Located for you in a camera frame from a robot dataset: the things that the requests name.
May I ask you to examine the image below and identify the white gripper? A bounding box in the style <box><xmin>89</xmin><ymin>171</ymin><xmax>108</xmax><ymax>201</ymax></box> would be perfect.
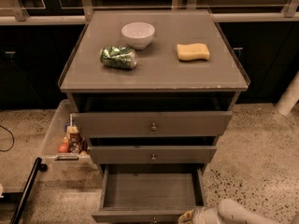
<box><xmin>178</xmin><ymin>207</ymin><xmax>218</xmax><ymax>224</ymax></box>

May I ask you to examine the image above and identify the grey top drawer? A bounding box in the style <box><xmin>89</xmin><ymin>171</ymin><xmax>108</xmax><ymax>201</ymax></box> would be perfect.
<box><xmin>73</xmin><ymin>111</ymin><xmax>232</xmax><ymax>138</ymax></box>

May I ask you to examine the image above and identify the black cable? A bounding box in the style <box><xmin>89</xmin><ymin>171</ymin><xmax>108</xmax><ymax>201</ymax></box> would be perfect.
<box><xmin>0</xmin><ymin>124</ymin><xmax>16</xmax><ymax>153</ymax></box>

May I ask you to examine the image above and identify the grey drawer cabinet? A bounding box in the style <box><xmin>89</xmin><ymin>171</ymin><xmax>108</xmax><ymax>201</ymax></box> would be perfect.
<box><xmin>57</xmin><ymin>9</ymin><xmax>250</xmax><ymax>175</ymax></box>

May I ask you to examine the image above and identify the grey middle drawer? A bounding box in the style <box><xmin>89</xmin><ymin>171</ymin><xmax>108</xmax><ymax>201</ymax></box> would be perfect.
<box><xmin>89</xmin><ymin>146</ymin><xmax>217</xmax><ymax>164</ymax></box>

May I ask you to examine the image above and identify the grey drawer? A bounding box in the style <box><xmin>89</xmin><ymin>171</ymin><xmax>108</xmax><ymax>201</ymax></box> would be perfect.
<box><xmin>73</xmin><ymin>111</ymin><xmax>232</xmax><ymax>138</ymax></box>
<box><xmin>89</xmin><ymin>146</ymin><xmax>217</xmax><ymax>164</ymax></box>
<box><xmin>93</xmin><ymin>164</ymin><xmax>206</xmax><ymax>224</ymax></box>

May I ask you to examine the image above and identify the crushed green soda can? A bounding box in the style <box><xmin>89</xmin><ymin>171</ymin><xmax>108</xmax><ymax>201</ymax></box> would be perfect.
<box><xmin>99</xmin><ymin>46</ymin><xmax>137</xmax><ymax>69</ymax></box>

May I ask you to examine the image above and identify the black metal pole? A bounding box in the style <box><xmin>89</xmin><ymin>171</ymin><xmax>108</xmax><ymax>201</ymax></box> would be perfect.
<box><xmin>9</xmin><ymin>157</ymin><xmax>48</xmax><ymax>224</ymax></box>

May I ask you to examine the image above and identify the brown snack package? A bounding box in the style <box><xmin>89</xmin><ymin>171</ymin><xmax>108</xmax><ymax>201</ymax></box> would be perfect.
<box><xmin>66</xmin><ymin>126</ymin><xmax>83</xmax><ymax>154</ymax></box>

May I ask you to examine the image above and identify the red round fruit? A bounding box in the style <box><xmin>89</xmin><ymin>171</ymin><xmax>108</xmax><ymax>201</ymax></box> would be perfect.
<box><xmin>58</xmin><ymin>143</ymin><xmax>69</xmax><ymax>153</ymax></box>

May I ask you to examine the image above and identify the white ceramic bowl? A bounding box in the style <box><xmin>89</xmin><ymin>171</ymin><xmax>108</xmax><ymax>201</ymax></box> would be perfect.
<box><xmin>121</xmin><ymin>22</ymin><xmax>155</xmax><ymax>49</ymax></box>

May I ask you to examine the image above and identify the metal window frame rail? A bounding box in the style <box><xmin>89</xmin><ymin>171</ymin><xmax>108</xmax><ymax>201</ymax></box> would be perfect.
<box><xmin>0</xmin><ymin>0</ymin><xmax>299</xmax><ymax>24</ymax></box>

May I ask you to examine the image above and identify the white cylindrical post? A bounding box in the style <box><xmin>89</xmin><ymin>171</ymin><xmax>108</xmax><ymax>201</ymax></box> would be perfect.
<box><xmin>275</xmin><ymin>72</ymin><xmax>299</xmax><ymax>116</ymax></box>

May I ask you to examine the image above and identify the yellow sponge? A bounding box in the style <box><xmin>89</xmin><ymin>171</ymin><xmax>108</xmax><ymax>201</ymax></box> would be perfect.
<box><xmin>177</xmin><ymin>43</ymin><xmax>210</xmax><ymax>61</ymax></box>

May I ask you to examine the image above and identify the grey bottom drawer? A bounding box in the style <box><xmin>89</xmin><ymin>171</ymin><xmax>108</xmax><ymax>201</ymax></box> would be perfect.
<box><xmin>93</xmin><ymin>164</ymin><xmax>206</xmax><ymax>224</ymax></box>

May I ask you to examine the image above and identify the clear plastic storage bin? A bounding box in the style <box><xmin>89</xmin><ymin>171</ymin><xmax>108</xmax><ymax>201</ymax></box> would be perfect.
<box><xmin>41</xmin><ymin>99</ymin><xmax>90</xmax><ymax>163</ymax></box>

